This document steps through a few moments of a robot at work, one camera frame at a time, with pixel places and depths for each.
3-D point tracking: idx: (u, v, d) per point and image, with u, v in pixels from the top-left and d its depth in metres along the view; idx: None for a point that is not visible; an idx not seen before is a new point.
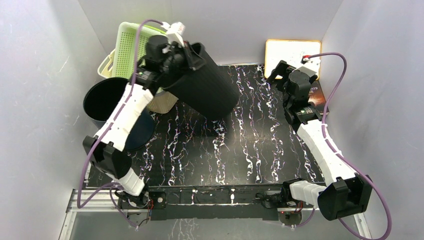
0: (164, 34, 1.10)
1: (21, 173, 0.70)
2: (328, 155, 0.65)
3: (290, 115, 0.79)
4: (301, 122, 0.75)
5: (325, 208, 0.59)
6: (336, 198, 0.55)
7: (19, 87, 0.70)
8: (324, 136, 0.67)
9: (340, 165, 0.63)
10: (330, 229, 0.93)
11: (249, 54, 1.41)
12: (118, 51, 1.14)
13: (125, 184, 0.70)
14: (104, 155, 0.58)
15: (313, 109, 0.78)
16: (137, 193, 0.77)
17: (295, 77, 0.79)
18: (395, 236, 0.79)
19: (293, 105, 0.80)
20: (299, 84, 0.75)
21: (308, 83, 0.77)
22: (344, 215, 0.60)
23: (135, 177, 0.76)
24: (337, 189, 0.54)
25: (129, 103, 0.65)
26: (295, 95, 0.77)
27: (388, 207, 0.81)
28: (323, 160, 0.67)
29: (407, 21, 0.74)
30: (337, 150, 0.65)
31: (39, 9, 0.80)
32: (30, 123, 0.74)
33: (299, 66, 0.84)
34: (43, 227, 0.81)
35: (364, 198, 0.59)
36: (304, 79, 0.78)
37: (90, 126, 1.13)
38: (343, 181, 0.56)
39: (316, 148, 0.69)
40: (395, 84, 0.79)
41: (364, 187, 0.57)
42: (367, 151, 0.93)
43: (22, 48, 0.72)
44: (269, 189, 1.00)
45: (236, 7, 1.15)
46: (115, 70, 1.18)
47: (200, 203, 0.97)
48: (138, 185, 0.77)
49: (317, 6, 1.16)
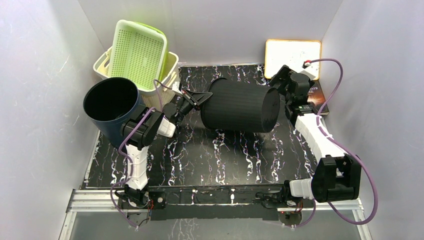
0: (162, 34, 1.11)
1: (21, 173, 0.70)
2: (319, 138, 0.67)
3: (289, 111, 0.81)
4: (299, 114, 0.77)
5: (317, 190, 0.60)
6: (324, 174, 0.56)
7: (18, 86, 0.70)
8: (317, 123, 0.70)
9: (331, 147, 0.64)
10: (330, 228, 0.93)
11: (249, 53, 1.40)
12: (115, 49, 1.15)
13: (137, 166, 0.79)
14: (151, 119, 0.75)
15: (311, 107, 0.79)
16: (141, 187, 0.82)
17: (296, 76, 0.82)
18: (394, 235, 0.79)
19: (293, 102, 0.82)
20: (299, 82, 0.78)
21: (308, 83, 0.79)
22: (337, 199, 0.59)
23: (144, 168, 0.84)
24: (325, 165, 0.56)
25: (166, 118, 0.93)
26: (295, 93, 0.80)
27: (390, 207, 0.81)
28: (315, 144, 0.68)
29: (407, 21, 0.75)
30: (328, 134, 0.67)
31: (39, 9, 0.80)
32: (29, 123, 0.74)
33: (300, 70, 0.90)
34: (43, 227, 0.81)
35: (355, 180, 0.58)
36: (305, 79, 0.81)
37: (90, 126, 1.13)
38: (331, 158, 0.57)
39: (311, 135, 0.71)
40: (395, 84, 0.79)
41: (352, 166, 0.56)
42: (366, 151, 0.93)
43: (22, 48, 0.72)
44: (269, 189, 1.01)
45: (236, 7, 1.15)
46: (111, 68, 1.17)
47: (200, 203, 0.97)
48: (143, 181, 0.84)
49: (317, 6, 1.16)
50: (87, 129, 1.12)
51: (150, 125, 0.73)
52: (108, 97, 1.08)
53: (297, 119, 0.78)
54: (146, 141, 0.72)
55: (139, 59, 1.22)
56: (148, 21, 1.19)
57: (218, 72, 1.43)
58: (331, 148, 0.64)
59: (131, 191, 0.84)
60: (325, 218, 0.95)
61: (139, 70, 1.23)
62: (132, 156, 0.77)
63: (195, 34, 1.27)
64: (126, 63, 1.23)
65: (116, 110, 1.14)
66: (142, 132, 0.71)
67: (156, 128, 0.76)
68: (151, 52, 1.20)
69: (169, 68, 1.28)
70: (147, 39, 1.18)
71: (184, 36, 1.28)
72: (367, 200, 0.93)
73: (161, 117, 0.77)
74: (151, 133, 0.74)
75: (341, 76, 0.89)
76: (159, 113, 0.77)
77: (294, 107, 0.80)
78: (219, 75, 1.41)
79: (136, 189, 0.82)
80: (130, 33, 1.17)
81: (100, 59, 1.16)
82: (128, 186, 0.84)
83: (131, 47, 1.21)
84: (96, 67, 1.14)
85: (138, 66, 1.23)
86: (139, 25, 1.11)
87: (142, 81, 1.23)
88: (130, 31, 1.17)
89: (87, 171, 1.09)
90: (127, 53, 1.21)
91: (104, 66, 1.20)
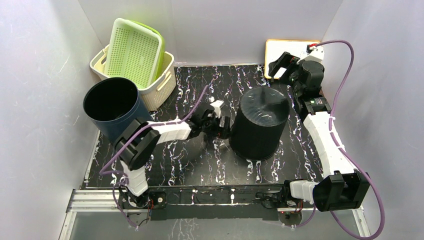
0: (158, 34, 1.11)
1: (21, 172, 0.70)
2: (330, 148, 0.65)
3: (299, 105, 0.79)
4: (309, 113, 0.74)
5: (318, 199, 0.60)
6: (331, 191, 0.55)
7: (18, 86, 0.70)
8: (329, 128, 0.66)
9: (340, 159, 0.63)
10: (330, 228, 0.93)
11: (249, 53, 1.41)
12: (112, 45, 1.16)
13: (131, 180, 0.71)
14: (144, 140, 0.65)
15: (324, 101, 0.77)
16: (138, 193, 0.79)
17: (308, 66, 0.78)
18: (393, 235, 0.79)
19: (303, 94, 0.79)
20: (311, 72, 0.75)
21: (322, 72, 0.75)
22: (337, 208, 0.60)
23: (142, 178, 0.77)
24: (332, 182, 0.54)
25: (179, 125, 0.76)
26: (307, 84, 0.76)
27: (391, 207, 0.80)
28: (323, 152, 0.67)
29: (409, 22, 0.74)
30: (340, 144, 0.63)
31: (39, 10, 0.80)
32: (30, 123, 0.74)
33: (306, 55, 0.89)
34: (43, 228, 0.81)
35: (359, 195, 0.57)
36: (318, 68, 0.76)
37: (90, 126, 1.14)
38: (339, 175, 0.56)
39: (320, 140, 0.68)
40: (395, 84, 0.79)
41: (361, 183, 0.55)
42: (367, 151, 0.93)
43: (22, 48, 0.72)
44: (269, 189, 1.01)
45: (236, 7, 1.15)
46: (108, 64, 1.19)
47: (200, 203, 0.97)
48: (143, 186, 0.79)
49: (317, 6, 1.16)
50: (88, 129, 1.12)
51: (138, 152, 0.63)
52: (108, 96, 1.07)
53: (307, 117, 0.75)
54: (133, 165, 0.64)
55: (136, 57, 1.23)
56: (149, 21, 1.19)
57: (218, 72, 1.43)
58: (340, 161, 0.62)
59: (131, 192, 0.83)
60: (326, 218, 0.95)
61: (135, 68, 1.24)
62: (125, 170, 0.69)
63: (195, 34, 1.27)
64: (123, 61, 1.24)
65: (116, 110, 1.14)
66: (133, 153, 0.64)
67: (152, 148, 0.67)
68: (147, 52, 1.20)
69: (164, 68, 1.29)
70: (144, 38, 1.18)
71: (184, 37, 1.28)
72: (367, 200, 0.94)
73: (155, 138, 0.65)
74: (144, 155, 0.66)
75: (351, 61, 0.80)
76: (154, 134, 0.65)
77: (305, 101, 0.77)
78: (218, 75, 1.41)
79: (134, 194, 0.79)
80: (129, 32, 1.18)
81: (97, 56, 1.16)
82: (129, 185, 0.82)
83: (129, 45, 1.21)
84: (92, 64, 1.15)
85: (134, 64, 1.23)
86: (136, 24, 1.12)
87: (137, 78, 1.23)
88: (127, 30, 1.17)
89: (87, 171, 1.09)
90: (125, 51, 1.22)
91: (101, 63, 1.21)
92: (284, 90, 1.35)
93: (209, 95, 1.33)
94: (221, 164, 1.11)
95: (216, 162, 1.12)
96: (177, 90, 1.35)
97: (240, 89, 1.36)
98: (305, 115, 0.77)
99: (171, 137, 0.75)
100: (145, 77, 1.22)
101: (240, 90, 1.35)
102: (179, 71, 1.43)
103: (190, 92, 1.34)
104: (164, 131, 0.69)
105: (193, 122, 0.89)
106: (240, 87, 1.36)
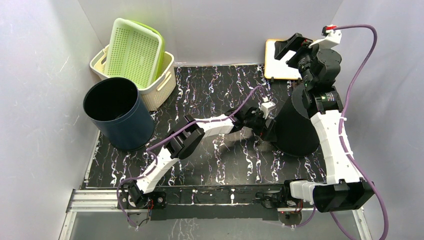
0: (158, 34, 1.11)
1: (21, 172, 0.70)
2: (337, 153, 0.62)
3: (308, 99, 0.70)
4: (319, 111, 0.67)
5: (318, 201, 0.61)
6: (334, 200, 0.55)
7: (18, 86, 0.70)
8: (339, 132, 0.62)
9: (347, 166, 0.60)
10: (330, 228, 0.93)
11: (249, 54, 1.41)
12: (112, 45, 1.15)
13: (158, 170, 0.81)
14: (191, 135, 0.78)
15: (336, 98, 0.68)
16: (144, 192, 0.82)
17: (323, 55, 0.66)
18: (394, 235, 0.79)
19: (313, 88, 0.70)
20: (326, 64, 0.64)
21: (338, 64, 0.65)
22: (336, 209, 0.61)
23: (160, 175, 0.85)
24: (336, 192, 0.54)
25: (223, 122, 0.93)
26: (319, 77, 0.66)
27: (391, 208, 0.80)
28: (329, 156, 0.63)
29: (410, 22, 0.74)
30: (348, 151, 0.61)
31: (39, 10, 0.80)
32: (30, 123, 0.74)
33: (321, 39, 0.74)
34: (43, 227, 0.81)
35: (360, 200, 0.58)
36: (334, 60, 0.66)
37: (90, 126, 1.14)
38: (344, 185, 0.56)
39: (327, 142, 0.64)
40: (396, 84, 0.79)
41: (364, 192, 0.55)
42: (368, 151, 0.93)
43: (22, 48, 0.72)
44: (269, 189, 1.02)
45: (237, 7, 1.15)
46: (109, 64, 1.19)
47: (200, 203, 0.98)
48: (151, 185, 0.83)
49: (317, 6, 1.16)
50: (87, 129, 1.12)
51: (184, 145, 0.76)
52: (108, 96, 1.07)
53: (315, 113, 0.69)
54: (180, 155, 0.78)
55: (136, 57, 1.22)
56: (149, 20, 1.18)
57: (218, 72, 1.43)
58: (346, 169, 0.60)
59: (132, 190, 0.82)
60: (326, 219, 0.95)
61: (135, 68, 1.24)
62: (160, 159, 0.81)
63: (195, 34, 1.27)
64: (123, 61, 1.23)
65: (115, 109, 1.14)
66: (180, 146, 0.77)
67: (198, 142, 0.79)
68: (147, 52, 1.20)
69: (164, 68, 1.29)
70: (144, 38, 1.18)
71: (184, 36, 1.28)
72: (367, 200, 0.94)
73: (200, 135, 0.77)
74: (189, 149, 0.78)
75: (373, 47, 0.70)
76: (200, 132, 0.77)
77: (315, 96, 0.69)
78: (218, 75, 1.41)
79: (141, 190, 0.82)
80: (128, 32, 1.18)
81: (97, 56, 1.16)
82: (135, 183, 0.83)
83: (129, 45, 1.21)
84: (92, 64, 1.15)
85: (134, 64, 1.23)
86: (136, 24, 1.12)
87: (137, 78, 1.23)
88: (127, 30, 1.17)
89: (87, 171, 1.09)
90: (125, 51, 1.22)
91: (102, 63, 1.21)
92: (284, 90, 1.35)
93: (209, 95, 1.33)
94: (221, 164, 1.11)
95: (216, 162, 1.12)
96: (177, 90, 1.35)
97: (240, 89, 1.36)
98: (314, 112, 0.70)
99: (214, 131, 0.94)
100: (145, 77, 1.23)
101: (240, 90, 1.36)
102: (179, 71, 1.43)
103: (190, 92, 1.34)
104: (207, 128, 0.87)
105: (238, 118, 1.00)
106: (240, 87, 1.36)
